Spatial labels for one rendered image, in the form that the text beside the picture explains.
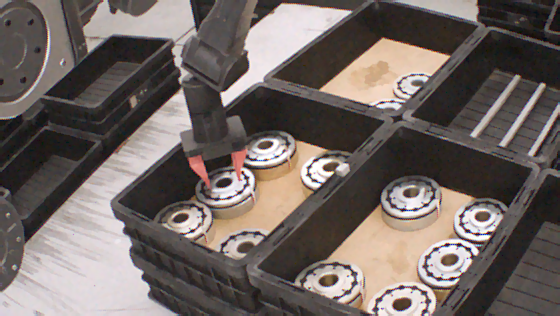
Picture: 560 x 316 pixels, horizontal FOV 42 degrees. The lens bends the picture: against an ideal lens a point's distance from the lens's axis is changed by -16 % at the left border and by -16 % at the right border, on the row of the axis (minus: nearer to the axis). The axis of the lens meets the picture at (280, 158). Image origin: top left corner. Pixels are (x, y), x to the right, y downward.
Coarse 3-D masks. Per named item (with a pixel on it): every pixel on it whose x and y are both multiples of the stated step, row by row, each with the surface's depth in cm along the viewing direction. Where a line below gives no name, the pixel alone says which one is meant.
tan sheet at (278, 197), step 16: (304, 144) 154; (304, 160) 150; (288, 176) 147; (272, 192) 144; (288, 192) 143; (256, 208) 141; (272, 208) 141; (288, 208) 140; (224, 224) 139; (240, 224) 139; (256, 224) 138; (272, 224) 137
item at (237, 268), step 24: (240, 96) 151; (312, 96) 147; (384, 120) 138; (120, 192) 134; (312, 192) 126; (120, 216) 131; (144, 216) 128; (288, 216) 122; (168, 240) 124; (192, 240) 121; (264, 240) 119; (216, 264) 118; (240, 264) 116
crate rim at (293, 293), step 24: (384, 144) 133; (456, 144) 129; (360, 168) 129; (528, 168) 121; (336, 192) 126; (312, 216) 122; (504, 216) 113; (264, 288) 113; (288, 288) 110; (456, 288) 103; (336, 312) 106; (360, 312) 104; (432, 312) 101
